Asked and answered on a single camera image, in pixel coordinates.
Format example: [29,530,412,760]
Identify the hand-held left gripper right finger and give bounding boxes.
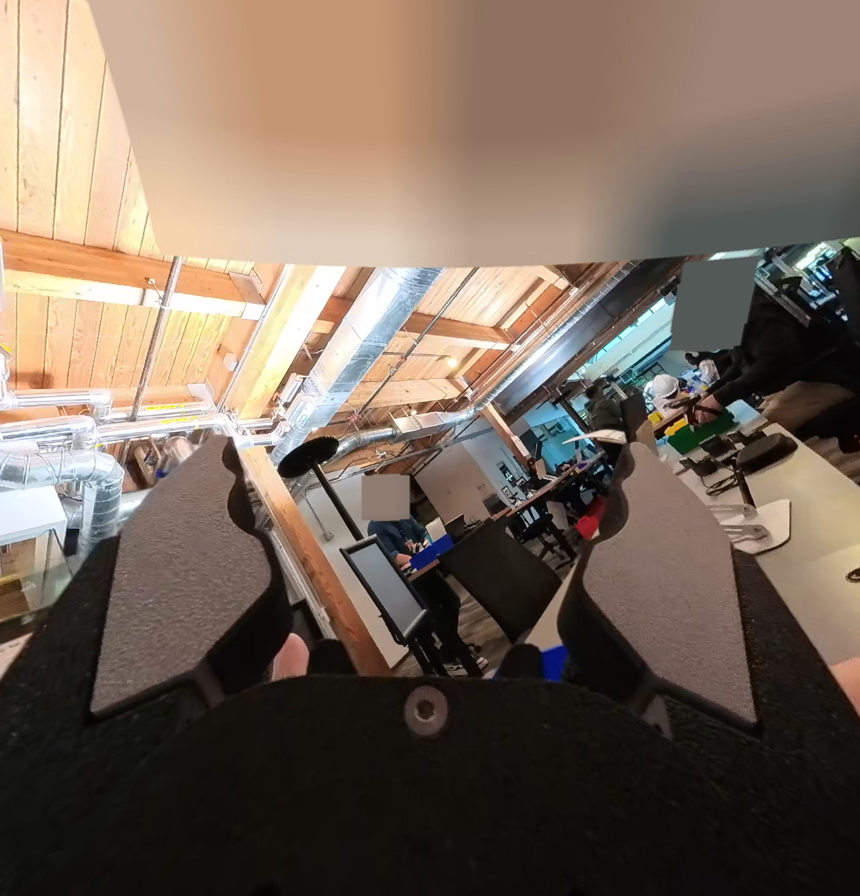
[562,441,760,737]

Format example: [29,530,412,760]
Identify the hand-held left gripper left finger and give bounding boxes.
[89,434,292,722]

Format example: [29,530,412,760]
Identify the green box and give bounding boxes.
[667,413,738,450]

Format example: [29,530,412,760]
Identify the black padded object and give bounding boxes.
[734,434,800,477]

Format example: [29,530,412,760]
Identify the dark panel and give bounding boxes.
[440,521,564,645]

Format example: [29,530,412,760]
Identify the silver insulated pipes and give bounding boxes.
[0,238,263,554]

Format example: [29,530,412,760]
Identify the wooden support post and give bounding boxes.
[237,441,392,676]

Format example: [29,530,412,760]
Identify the silver spiral duct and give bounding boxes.
[272,266,445,466]

